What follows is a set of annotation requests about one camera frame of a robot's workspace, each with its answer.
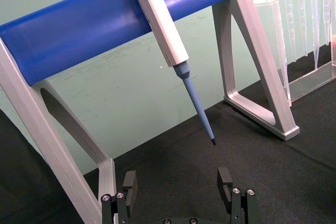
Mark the clear acrylic tip rack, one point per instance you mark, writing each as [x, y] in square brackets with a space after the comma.
[309, 82]

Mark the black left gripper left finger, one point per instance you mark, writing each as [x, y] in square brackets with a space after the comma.
[130, 182]

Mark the grey stand with blue bar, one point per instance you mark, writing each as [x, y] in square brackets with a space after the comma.
[78, 37]

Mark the white pipette with blue shaft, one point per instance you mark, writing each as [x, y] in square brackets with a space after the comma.
[157, 19]

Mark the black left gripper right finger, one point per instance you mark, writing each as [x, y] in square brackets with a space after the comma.
[224, 179]

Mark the black table cloth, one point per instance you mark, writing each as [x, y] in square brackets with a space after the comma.
[170, 182]

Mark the clear pipette tip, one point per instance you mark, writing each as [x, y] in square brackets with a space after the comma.
[316, 35]
[327, 14]
[291, 30]

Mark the pale green wall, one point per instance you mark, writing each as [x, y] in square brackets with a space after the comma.
[118, 90]

